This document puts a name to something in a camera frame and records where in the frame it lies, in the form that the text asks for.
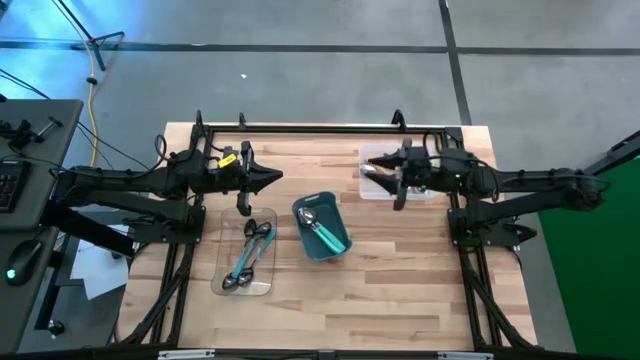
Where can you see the green panel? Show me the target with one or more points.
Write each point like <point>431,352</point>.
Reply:
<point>600,275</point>

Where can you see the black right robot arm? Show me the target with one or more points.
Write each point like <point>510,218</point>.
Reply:
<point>525,185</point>

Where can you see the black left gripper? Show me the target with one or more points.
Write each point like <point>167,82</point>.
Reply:
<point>242,200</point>

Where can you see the silver frame bracket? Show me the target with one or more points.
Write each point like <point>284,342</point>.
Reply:
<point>185,354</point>
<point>465,356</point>

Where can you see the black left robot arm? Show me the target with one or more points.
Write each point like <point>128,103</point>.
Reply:
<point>125,182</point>

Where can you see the white paper sheets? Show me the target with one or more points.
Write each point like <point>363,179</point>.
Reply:
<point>100,270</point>

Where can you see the black angled stand bar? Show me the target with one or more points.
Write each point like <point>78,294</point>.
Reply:
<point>615,152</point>

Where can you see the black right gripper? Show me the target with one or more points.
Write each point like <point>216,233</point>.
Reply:
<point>412,165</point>

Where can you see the black tripod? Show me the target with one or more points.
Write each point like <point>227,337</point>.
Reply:
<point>95,41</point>

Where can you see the black frame clamp hook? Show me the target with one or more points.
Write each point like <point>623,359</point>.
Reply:
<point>242,121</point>
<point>398,120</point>

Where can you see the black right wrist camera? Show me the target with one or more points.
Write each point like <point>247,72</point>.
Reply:
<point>419,157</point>

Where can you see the black aluminium table frame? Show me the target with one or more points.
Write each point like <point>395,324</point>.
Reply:
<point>300,129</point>

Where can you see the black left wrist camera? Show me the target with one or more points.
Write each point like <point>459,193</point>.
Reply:
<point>229,154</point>

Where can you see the clear plastic bin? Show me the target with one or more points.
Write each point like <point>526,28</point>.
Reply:
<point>218,250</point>

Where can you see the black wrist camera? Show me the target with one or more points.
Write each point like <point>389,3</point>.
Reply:
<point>229,154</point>
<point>419,157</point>

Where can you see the frosted white plastic bin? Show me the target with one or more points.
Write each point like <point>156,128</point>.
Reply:
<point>370,192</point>

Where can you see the black computer mouse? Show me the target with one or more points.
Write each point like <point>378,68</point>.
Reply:
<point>25,260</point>

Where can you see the grey office desk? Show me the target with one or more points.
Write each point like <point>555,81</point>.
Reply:
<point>50,150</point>

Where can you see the dark teal plastic bin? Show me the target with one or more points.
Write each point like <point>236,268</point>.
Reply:
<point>306,240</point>

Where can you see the black keyboard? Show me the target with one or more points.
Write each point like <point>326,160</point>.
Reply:
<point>12,185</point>

